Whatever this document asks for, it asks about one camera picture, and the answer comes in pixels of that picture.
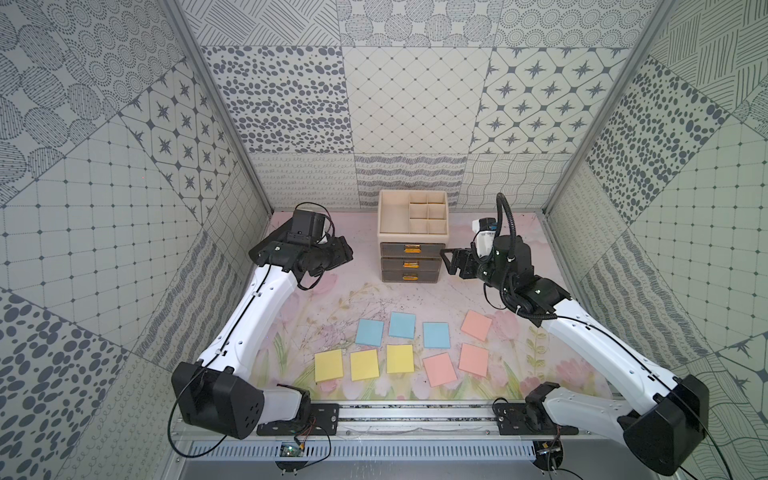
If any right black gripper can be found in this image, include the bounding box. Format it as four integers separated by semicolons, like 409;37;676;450
441;247;514;296

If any beige desktop drawer organizer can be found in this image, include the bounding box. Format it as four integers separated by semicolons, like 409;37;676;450
377;190;449;251

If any pink sticky pad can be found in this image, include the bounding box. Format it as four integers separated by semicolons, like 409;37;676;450
460;310;492;342
423;353;457;387
458;343;489;378

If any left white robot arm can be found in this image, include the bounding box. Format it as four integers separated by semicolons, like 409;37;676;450
171;235;353;439

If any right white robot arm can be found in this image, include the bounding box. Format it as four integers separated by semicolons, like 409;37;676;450
440;235;709;476

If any right blue sticky pad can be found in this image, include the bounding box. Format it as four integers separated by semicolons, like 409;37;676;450
423;322;451;349

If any blue sticky pad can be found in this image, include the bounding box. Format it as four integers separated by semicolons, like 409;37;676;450
388;312;416;340
355;319;384;348
423;322;451;349

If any middle blue sticky pad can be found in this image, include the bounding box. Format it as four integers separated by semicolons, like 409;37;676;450
388;312;416;340

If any left blue sticky pad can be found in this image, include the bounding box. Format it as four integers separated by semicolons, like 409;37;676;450
355;319;384;348

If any right yellow sticky pad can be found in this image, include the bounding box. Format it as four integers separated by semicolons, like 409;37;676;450
386;344;415;374

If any yellow sticky pad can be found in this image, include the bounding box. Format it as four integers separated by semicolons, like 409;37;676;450
350;349;380;381
386;344;415;374
314;349;344;383

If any left yellow sticky pad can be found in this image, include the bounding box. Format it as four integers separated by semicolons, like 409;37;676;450
314;349;344;383

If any middle yellow sticky pad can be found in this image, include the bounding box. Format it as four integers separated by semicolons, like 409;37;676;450
350;349;380;381

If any floral pink table mat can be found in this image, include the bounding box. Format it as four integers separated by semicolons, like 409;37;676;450
250;212;611;401

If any green circuit board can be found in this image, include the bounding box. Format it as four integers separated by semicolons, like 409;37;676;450
278;442;306;461

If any black round connector box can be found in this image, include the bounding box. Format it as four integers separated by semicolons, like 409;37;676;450
533;440;564;473

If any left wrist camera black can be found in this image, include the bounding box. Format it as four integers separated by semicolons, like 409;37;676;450
287;210;327;246

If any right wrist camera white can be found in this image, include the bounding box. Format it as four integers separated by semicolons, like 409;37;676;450
471;217;498;256

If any aluminium mounting rail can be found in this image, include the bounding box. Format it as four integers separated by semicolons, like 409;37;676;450
170;400;667;442

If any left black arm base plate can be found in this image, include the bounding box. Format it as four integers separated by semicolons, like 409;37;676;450
256;403;340;437

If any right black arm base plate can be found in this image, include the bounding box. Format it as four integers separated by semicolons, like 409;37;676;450
491;398;579;437

